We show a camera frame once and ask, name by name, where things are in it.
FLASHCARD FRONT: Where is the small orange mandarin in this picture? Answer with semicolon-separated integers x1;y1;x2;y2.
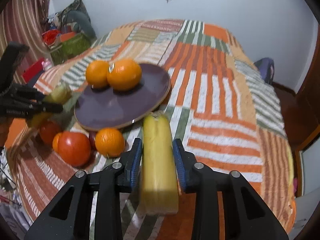
95;128;125;158

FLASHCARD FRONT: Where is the green-yellow sugarcane piece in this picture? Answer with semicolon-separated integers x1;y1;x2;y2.
43;83;72;105

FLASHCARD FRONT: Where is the dark red plum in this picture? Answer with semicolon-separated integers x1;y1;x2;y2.
88;131;97;151

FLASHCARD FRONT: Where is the big red tomato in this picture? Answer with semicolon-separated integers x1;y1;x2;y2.
57;131;91;167

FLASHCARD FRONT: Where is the red gift box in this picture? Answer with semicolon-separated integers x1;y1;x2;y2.
22;57;45;83

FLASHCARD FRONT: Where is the striped red curtain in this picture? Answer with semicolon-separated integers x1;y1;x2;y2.
1;0;49;84

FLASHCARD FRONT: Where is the green storage box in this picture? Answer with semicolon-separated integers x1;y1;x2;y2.
50;33;91;65

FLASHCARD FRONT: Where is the dark purple round plate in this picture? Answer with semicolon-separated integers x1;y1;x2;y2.
74;63;171;132

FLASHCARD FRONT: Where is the grey plush toy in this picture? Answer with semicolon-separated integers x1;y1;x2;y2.
66;10;97;41

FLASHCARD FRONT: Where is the large plain orange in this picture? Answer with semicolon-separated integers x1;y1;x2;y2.
85;60;109;89

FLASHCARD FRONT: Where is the camouflage pillow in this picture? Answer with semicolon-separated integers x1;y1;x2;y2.
58;0;89;19

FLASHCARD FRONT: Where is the striped patchwork bedspread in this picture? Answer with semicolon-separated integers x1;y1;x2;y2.
7;20;296;239

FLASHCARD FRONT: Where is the large orange with sticker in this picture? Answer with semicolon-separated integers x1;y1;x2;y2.
107;59;142;91

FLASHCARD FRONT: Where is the brown wooden door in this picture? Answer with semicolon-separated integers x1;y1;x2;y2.
287;37;319;148

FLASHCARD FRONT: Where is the purple bag beside bed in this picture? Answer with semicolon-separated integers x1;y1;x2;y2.
254;57;274;85

